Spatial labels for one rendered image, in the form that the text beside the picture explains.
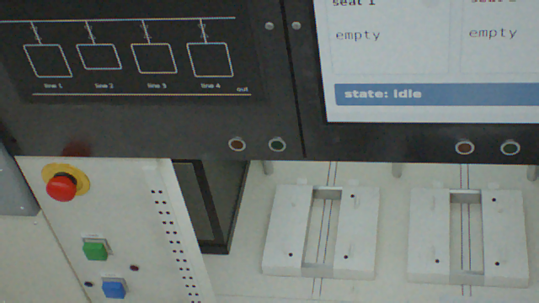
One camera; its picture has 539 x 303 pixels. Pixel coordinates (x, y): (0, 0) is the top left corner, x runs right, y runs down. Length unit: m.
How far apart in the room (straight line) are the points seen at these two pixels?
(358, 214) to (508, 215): 0.28
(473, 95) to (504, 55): 0.06
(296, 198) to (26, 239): 0.58
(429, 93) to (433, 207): 0.70
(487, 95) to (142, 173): 0.46
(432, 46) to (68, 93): 0.43
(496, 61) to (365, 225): 0.75
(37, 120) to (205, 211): 0.53
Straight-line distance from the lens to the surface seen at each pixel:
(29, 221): 1.22
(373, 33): 0.84
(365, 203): 1.59
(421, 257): 1.51
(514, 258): 1.52
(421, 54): 0.86
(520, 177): 1.69
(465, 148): 0.95
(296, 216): 1.58
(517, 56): 0.86
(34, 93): 1.01
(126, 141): 1.03
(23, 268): 1.33
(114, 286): 1.29
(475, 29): 0.84
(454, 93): 0.89
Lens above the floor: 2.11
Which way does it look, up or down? 45 degrees down
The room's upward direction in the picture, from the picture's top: 11 degrees counter-clockwise
